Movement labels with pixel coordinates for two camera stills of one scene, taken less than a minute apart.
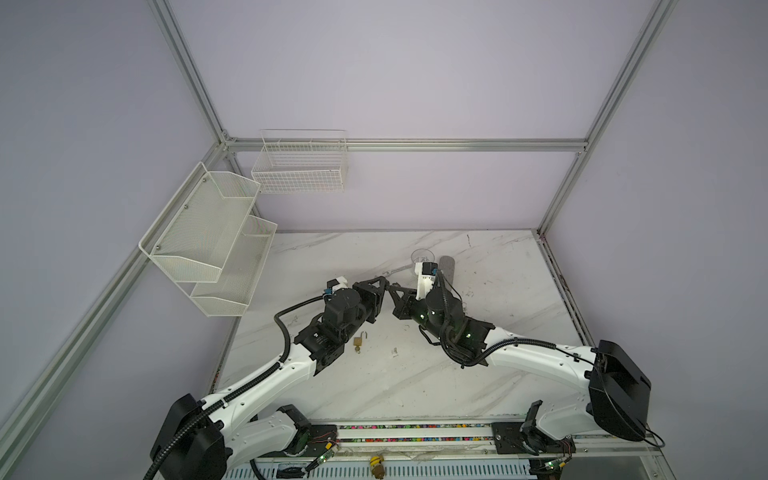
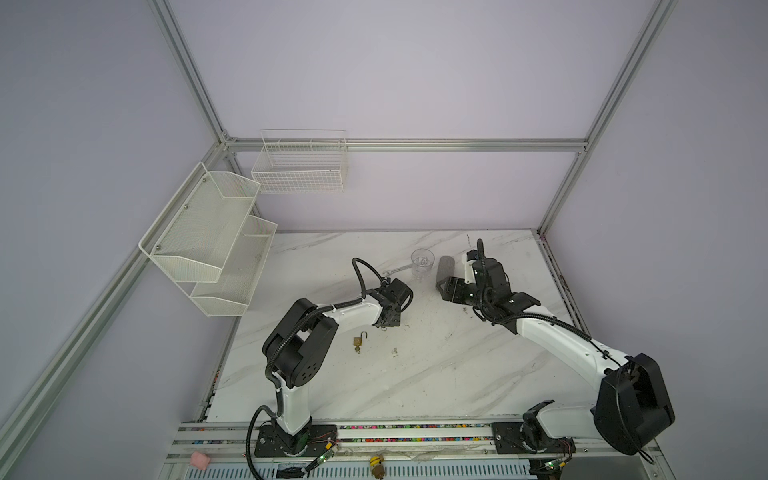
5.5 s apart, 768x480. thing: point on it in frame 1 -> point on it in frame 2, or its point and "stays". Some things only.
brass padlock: [357, 341] stays
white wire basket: [302, 160] stays
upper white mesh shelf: [193, 237] stays
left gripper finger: [379, 300] -> [390, 316]
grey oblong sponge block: [447, 266] stays
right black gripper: [402, 304] -> [452, 286]
